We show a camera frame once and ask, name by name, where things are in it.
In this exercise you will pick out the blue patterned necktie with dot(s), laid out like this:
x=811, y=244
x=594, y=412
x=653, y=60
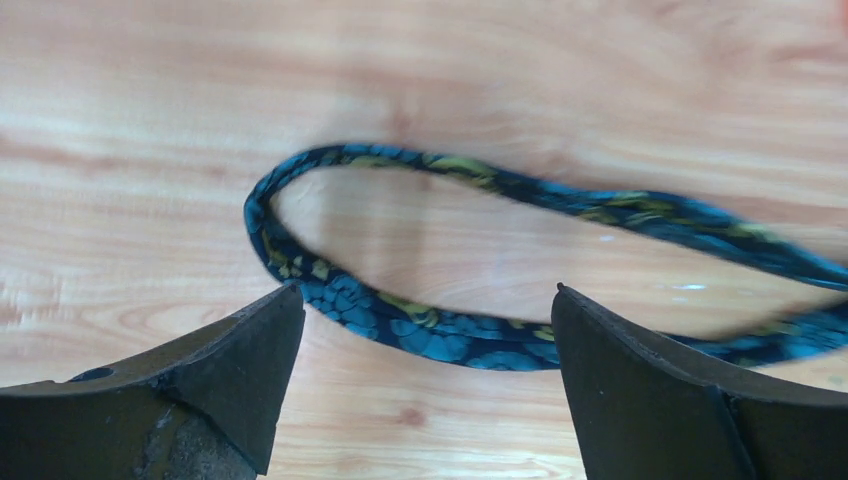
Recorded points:
x=481, y=341

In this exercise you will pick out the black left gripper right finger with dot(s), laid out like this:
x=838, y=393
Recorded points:
x=647, y=407

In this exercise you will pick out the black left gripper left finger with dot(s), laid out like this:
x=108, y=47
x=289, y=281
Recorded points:
x=202, y=406

